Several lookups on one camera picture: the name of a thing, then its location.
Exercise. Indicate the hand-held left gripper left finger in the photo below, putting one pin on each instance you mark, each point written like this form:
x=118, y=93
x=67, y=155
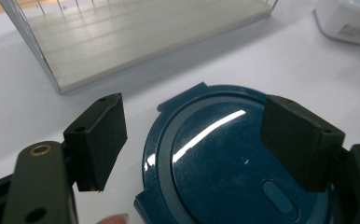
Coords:
x=97, y=146

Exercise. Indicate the white rectangular plastic container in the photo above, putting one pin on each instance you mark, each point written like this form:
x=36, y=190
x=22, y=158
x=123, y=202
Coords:
x=339, y=15

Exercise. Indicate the round container with blue lid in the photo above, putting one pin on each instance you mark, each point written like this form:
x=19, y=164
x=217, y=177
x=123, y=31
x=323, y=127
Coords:
x=224, y=161

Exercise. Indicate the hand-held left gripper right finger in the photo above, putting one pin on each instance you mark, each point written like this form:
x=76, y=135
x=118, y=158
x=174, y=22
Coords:
x=299, y=140

